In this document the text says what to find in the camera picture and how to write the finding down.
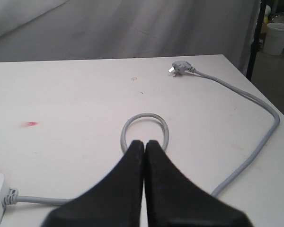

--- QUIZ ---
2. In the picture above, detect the grey backdrop cloth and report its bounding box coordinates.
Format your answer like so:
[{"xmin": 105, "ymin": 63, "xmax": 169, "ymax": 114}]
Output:
[{"xmin": 0, "ymin": 0, "xmax": 263, "ymax": 64}]

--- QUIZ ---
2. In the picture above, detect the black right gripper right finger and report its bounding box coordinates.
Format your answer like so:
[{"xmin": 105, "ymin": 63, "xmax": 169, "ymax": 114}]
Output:
[{"xmin": 144, "ymin": 140, "xmax": 251, "ymax": 227}]

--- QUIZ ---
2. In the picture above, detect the white plastic bucket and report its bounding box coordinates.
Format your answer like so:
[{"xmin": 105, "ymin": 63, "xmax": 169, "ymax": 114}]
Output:
[{"xmin": 263, "ymin": 23, "xmax": 284, "ymax": 56}]

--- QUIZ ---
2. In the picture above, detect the grey wall plug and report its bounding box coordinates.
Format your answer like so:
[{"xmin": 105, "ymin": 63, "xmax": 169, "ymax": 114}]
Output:
[{"xmin": 168, "ymin": 61, "xmax": 195, "ymax": 77}]

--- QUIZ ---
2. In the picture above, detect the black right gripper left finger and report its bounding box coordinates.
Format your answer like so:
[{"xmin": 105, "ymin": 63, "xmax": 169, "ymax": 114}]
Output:
[{"xmin": 44, "ymin": 140, "xmax": 144, "ymax": 227}]

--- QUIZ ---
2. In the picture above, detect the black stand pole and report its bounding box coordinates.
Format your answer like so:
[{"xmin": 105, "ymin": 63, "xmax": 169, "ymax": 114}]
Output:
[{"xmin": 246, "ymin": 0, "xmax": 267, "ymax": 81}]

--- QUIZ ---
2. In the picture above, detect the grey power cable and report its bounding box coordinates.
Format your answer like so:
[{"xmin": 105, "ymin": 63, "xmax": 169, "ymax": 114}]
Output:
[{"xmin": 3, "ymin": 67, "xmax": 281, "ymax": 207}]

